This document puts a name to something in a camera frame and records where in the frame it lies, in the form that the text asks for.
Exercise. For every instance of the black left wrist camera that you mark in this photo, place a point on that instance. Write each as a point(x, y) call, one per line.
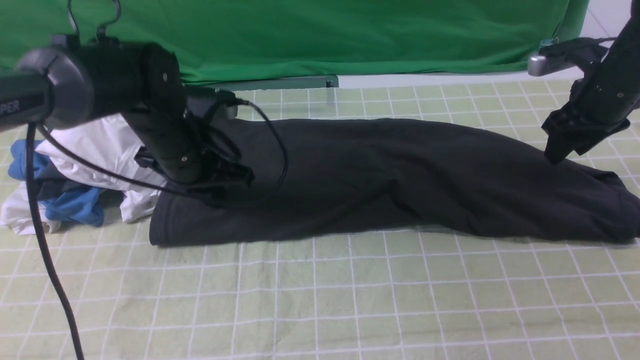
point(211, 103)

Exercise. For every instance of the green backdrop cloth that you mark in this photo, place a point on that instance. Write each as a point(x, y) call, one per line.
point(240, 40)

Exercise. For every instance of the dark gray long-sleeve top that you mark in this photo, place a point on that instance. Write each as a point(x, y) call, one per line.
point(353, 176)

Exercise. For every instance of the blue crumpled garment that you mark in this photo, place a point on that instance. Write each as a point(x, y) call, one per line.
point(65, 200)

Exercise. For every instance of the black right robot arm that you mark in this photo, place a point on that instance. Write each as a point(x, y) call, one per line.
point(620, 68)

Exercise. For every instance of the white garment at pile bottom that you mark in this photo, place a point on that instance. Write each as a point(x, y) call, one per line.
point(16, 214)

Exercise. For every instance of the green metal base bar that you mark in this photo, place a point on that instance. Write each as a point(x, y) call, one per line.
point(282, 83)

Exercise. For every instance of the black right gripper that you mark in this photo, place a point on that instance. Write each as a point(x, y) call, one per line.
point(588, 118)

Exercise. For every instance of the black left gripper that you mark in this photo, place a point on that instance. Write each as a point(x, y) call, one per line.
point(196, 160)

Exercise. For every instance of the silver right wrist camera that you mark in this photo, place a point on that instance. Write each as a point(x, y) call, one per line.
point(582, 53)

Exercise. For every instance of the green checkered table mat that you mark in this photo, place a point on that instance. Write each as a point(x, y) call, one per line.
point(398, 295)

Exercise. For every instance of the teal binder clip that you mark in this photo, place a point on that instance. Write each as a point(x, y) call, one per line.
point(546, 42)

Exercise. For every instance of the white crumpled shirt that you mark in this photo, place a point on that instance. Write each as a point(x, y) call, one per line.
point(111, 144)

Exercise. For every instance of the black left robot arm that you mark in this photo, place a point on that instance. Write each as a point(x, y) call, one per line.
point(68, 85)

